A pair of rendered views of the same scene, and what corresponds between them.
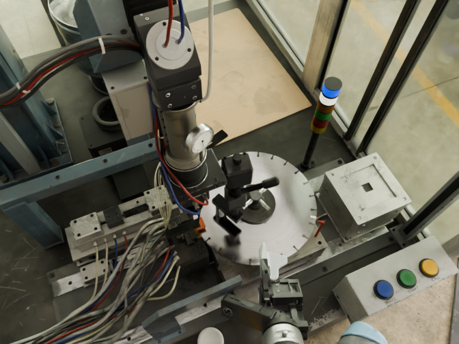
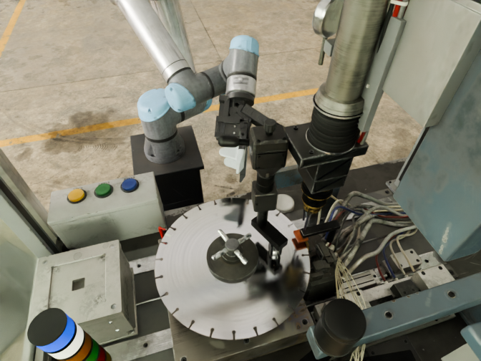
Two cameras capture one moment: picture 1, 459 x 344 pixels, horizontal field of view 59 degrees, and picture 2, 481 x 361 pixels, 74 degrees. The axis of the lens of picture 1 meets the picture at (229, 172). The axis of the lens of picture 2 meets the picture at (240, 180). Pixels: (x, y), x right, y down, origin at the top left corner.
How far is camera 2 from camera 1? 0.88 m
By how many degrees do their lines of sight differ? 72
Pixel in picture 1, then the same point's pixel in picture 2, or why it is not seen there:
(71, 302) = (416, 245)
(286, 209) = (195, 247)
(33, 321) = not seen: hidden behind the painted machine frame
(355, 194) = (99, 276)
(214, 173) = (296, 134)
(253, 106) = not seen: outside the picture
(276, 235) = (215, 220)
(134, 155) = (409, 299)
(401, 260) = (96, 205)
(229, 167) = (279, 129)
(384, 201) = (69, 263)
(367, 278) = (138, 194)
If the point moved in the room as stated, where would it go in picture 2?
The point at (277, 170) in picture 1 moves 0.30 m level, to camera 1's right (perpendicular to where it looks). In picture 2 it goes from (190, 301) to (47, 278)
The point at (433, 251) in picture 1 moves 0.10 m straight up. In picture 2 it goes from (60, 208) to (43, 183)
